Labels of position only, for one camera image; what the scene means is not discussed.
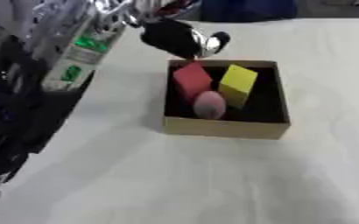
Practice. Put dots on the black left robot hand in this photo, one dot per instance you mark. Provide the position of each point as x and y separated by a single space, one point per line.
169 36

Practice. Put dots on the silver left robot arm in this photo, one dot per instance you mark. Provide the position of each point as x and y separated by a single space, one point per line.
60 58

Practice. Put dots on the tan cardboard box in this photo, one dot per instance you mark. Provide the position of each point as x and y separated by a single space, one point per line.
223 127

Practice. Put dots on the red block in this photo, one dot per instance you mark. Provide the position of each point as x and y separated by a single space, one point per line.
192 80

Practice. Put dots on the pink toy peach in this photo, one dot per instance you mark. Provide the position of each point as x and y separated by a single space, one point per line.
209 105

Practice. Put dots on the yellow block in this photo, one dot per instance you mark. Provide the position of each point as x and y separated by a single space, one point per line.
238 83

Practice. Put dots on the blue chair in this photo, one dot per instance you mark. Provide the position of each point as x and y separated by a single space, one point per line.
249 8

